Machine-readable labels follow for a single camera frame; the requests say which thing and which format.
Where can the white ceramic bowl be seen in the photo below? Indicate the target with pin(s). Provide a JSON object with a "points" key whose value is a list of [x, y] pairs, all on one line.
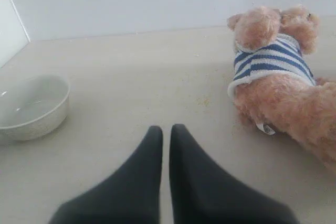
{"points": [[34, 107]]}

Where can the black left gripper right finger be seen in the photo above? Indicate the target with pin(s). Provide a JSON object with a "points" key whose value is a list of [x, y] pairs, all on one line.
{"points": [[202, 192]]}

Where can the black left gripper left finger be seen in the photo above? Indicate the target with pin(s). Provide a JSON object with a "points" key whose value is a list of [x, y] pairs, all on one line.
{"points": [[130, 195]]}

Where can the tan teddy bear striped sweater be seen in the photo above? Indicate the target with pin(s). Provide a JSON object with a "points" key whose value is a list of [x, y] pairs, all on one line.
{"points": [[273, 88]]}

